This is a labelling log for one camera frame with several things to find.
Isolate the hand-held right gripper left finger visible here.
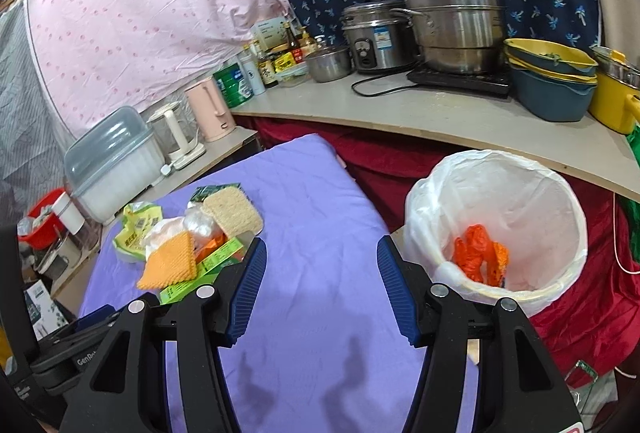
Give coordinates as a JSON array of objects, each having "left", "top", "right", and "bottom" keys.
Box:
[{"left": 59, "top": 237, "right": 269, "bottom": 433}]

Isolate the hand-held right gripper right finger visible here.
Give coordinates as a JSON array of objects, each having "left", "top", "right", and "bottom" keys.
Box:
[{"left": 376, "top": 234, "right": 586, "bottom": 433}]

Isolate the green drink box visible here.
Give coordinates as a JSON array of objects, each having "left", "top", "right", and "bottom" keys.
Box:
[{"left": 159, "top": 235, "right": 251, "bottom": 305}]

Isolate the beige sponge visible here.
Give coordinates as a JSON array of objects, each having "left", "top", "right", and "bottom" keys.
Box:
[{"left": 201, "top": 185, "right": 264, "bottom": 239}]

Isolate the clear plastic bag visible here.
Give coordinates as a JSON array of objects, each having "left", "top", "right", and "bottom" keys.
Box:
[{"left": 147, "top": 208, "right": 223, "bottom": 254}]

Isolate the orange waffle sponge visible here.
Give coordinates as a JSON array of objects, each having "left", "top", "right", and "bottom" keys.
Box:
[{"left": 137, "top": 232, "right": 198, "bottom": 291}]

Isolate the white bin with plastic liner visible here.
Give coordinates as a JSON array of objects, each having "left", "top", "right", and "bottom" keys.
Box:
[{"left": 404, "top": 149, "right": 588, "bottom": 319}]

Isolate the printed white carton box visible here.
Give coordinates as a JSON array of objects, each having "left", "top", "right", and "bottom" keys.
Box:
[{"left": 24, "top": 280, "right": 58, "bottom": 341}]

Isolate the orange snack wrapper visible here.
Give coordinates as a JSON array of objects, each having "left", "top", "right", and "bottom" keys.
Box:
[{"left": 192, "top": 233, "right": 228, "bottom": 264}]

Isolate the orange crinkled bag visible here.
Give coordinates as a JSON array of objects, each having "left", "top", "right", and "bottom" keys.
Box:
[{"left": 452, "top": 224, "right": 510, "bottom": 288}]

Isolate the purple cloth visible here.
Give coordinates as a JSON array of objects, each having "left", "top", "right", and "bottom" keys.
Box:
[{"left": 80, "top": 133, "right": 481, "bottom": 433}]

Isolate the yellow green snack bag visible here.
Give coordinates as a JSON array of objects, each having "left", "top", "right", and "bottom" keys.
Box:
[{"left": 114, "top": 202, "right": 166, "bottom": 266}]

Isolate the red cloth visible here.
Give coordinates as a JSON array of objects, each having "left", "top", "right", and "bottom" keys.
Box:
[{"left": 250, "top": 115, "right": 640, "bottom": 374}]

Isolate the white plastic cup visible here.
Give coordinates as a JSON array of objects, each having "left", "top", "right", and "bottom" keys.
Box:
[{"left": 50, "top": 191, "right": 86, "bottom": 234}]

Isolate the red plastic basin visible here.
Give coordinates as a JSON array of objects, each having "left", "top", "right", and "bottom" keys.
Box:
[{"left": 17, "top": 188, "right": 68, "bottom": 249}]

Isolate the pink electric kettle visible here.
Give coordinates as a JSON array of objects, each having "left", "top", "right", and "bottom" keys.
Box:
[{"left": 185, "top": 79, "right": 237, "bottom": 142}]

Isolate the white dish box with lid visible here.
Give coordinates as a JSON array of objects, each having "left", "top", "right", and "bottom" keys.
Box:
[{"left": 63, "top": 106, "right": 166, "bottom": 224}]

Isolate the green tin can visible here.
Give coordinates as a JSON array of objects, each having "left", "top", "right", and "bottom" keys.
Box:
[{"left": 213, "top": 65, "right": 251, "bottom": 108}]

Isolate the black induction cooktop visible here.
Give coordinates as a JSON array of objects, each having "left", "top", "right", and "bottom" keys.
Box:
[{"left": 406, "top": 63, "right": 513, "bottom": 100}]

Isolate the white insulated bottle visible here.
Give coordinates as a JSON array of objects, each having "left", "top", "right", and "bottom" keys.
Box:
[{"left": 239, "top": 45, "right": 267, "bottom": 96}]

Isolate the clear lidded food container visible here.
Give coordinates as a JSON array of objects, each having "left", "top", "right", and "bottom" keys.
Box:
[{"left": 274, "top": 63, "right": 310, "bottom": 88}]

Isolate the dark sauce bottle white label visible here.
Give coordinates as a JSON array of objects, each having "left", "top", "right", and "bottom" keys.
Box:
[{"left": 257, "top": 50, "right": 280, "bottom": 88}]

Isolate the small steel pot with lid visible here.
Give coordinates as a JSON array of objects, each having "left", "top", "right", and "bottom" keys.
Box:
[{"left": 304, "top": 44, "right": 352, "bottom": 84}]

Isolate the grey patterned curtain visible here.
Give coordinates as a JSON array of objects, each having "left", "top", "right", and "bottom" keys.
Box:
[{"left": 0, "top": 0, "right": 71, "bottom": 224}]

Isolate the blue and yellow bowl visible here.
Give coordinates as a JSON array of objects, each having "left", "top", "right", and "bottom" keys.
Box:
[
  {"left": 505, "top": 55, "right": 599, "bottom": 86},
  {"left": 509, "top": 65, "right": 599, "bottom": 122},
  {"left": 503, "top": 38, "right": 599, "bottom": 76}
]

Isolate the steel rice cooker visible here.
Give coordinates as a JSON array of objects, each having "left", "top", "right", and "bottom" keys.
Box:
[{"left": 341, "top": 0, "right": 426, "bottom": 74}]

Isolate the amber oil bottle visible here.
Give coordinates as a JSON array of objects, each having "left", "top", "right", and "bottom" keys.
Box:
[{"left": 299, "top": 28, "right": 317, "bottom": 60}]

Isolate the dark sauce bottle red label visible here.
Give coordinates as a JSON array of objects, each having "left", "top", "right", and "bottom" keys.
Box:
[{"left": 282, "top": 23, "right": 300, "bottom": 58}]

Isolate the white cardboard box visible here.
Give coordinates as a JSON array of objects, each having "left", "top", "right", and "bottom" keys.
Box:
[{"left": 250, "top": 18, "right": 293, "bottom": 51}]

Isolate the green plastic bag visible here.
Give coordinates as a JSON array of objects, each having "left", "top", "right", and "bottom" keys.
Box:
[{"left": 619, "top": 123, "right": 640, "bottom": 264}]

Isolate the large steel steamer pot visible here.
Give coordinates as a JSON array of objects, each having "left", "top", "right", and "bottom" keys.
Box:
[{"left": 397, "top": 0, "right": 521, "bottom": 74}]

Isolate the yellow saucepan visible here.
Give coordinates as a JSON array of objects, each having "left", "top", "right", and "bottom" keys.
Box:
[{"left": 587, "top": 63, "right": 640, "bottom": 134}]

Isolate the pink dotted sheet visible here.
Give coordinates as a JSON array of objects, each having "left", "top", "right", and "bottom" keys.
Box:
[{"left": 20, "top": 0, "right": 321, "bottom": 138}]

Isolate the steel steamer insert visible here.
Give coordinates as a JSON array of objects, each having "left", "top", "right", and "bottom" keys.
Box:
[{"left": 591, "top": 45, "right": 640, "bottom": 91}]

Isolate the glass kettle with white handle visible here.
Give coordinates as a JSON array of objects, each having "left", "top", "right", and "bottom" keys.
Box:
[{"left": 147, "top": 105, "right": 207, "bottom": 171}]

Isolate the black power cable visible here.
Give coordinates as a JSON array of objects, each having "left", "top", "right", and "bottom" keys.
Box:
[{"left": 351, "top": 72, "right": 416, "bottom": 98}]

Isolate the thin white wire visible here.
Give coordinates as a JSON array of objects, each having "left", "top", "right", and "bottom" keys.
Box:
[{"left": 612, "top": 192, "right": 640, "bottom": 274}]

